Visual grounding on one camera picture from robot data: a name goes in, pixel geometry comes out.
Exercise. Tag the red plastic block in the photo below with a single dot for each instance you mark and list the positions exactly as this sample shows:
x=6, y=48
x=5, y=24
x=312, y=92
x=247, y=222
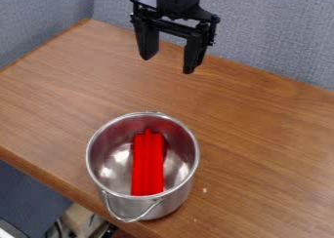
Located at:
x=146, y=168

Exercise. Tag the beige box under table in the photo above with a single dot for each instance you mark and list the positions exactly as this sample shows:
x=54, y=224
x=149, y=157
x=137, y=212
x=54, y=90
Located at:
x=80, y=223

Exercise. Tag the shiny metal pot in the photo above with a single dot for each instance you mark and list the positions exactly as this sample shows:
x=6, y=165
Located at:
x=109, y=160

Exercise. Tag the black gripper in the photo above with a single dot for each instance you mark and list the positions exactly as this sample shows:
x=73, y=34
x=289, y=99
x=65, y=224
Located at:
x=173, y=9

